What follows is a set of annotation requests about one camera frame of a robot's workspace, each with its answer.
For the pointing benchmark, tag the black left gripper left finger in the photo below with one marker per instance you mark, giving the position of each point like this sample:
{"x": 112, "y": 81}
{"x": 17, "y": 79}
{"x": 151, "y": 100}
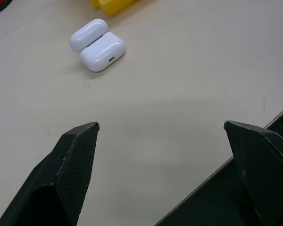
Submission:
{"x": 61, "y": 179}

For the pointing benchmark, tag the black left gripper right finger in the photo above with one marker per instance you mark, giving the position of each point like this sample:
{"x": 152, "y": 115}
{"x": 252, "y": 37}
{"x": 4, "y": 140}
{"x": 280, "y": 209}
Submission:
{"x": 264, "y": 169}

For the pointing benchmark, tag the white earbuds charging case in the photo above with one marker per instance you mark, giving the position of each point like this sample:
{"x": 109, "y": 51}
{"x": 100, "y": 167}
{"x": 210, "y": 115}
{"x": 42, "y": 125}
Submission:
{"x": 97, "y": 44}

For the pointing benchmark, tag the yellow object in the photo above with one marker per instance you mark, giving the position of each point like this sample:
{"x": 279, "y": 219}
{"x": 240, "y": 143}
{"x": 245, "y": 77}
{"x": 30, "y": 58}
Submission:
{"x": 113, "y": 5}

